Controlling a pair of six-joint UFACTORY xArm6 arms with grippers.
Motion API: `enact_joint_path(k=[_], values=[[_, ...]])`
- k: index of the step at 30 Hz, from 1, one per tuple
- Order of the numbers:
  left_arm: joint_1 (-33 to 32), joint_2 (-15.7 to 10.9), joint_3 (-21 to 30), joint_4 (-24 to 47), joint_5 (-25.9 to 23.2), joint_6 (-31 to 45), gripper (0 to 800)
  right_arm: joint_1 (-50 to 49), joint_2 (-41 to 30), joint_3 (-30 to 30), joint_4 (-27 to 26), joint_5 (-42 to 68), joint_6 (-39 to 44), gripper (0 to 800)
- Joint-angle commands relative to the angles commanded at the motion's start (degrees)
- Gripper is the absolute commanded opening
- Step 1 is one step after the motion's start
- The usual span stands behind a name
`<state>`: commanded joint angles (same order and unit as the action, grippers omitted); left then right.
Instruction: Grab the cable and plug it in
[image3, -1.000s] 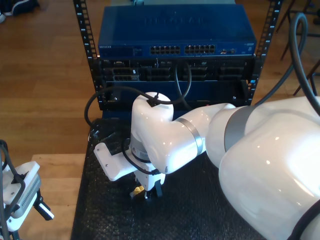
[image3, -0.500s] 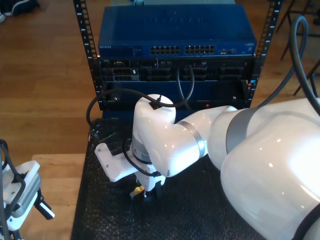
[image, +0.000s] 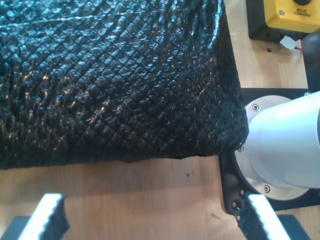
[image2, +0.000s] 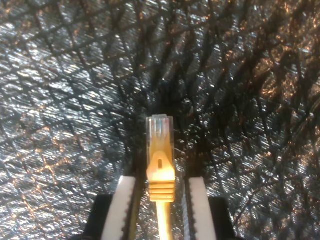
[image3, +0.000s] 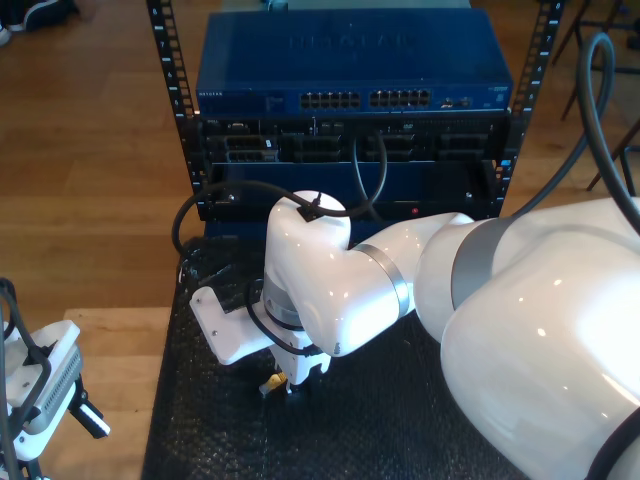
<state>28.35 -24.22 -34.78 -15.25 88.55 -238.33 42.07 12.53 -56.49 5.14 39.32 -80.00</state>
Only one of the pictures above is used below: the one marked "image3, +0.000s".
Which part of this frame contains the yellow network cable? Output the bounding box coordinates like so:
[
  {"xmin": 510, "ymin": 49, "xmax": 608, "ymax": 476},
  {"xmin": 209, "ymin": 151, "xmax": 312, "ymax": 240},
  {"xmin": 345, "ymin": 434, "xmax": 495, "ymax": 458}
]
[{"xmin": 258, "ymin": 370, "xmax": 290, "ymax": 398}]

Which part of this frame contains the black bubble wrap mat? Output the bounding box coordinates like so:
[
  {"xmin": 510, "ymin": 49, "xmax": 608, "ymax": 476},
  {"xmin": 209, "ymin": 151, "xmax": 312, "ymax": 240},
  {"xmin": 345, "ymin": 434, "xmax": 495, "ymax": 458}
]
[{"xmin": 141, "ymin": 232, "xmax": 531, "ymax": 480}]

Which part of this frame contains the black rack server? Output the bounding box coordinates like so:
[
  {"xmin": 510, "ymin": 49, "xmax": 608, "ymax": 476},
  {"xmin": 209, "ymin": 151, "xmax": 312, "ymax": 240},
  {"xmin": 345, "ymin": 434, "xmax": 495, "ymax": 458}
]
[{"xmin": 199, "ymin": 115, "xmax": 511, "ymax": 164}]

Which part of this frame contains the navy shoe with white sole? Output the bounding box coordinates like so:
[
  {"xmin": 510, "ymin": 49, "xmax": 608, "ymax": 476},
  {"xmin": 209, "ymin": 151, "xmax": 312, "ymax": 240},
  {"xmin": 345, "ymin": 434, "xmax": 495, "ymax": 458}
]
[
  {"xmin": 0, "ymin": 0, "xmax": 26, "ymax": 32},
  {"xmin": 22, "ymin": 0, "xmax": 81, "ymax": 32}
]

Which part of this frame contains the thin black cable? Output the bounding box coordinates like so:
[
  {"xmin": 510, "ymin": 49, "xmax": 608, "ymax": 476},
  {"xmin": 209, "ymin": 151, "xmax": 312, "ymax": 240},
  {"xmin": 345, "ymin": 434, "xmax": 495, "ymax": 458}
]
[
  {"xmin": 172, "ymin": 127, "xmax": 389, "ymax": 264},
  {"xmin": 247, "ymin": 279, "xmax": 329, "ymax": 359},
  {"xmin": 0, "ymin": 277, "xmax": 54, "ymax": 480}
]

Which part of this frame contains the blue rack base plate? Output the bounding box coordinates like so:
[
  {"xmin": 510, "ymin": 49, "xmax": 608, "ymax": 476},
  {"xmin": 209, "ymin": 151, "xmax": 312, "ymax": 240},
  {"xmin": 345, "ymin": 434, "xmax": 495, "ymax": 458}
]
[{"xmin": 203, "ymin": 218, "xmax": 502, "ymax": 245}]

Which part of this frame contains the blue network switch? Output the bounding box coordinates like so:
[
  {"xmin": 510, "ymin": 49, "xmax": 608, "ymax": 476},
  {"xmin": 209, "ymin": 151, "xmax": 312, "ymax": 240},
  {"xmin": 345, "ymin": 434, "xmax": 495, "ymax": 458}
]
[{"xmin": 194, "ymin": 7, "xmax": 515, "ymax": 117}]

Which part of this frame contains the black perforated rack post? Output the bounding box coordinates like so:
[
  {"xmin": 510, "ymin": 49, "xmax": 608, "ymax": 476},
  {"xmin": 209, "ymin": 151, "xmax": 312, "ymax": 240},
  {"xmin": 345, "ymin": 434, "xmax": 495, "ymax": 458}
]
[
  {"xmin": 492, "ymin": 0, "xmax": 569, "ymax": 219},
  {"xmin": 145, "ymin": 0, "xmax": 211, "ymax": 221}
]

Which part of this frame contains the thick grey hose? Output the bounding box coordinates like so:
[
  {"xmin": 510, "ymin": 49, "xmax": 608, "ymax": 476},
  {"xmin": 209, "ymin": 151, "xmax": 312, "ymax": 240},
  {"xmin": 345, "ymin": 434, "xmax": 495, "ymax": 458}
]
[{"xmin": 509, "ymin": 32, "xmax": 640, "ymax": 224}]

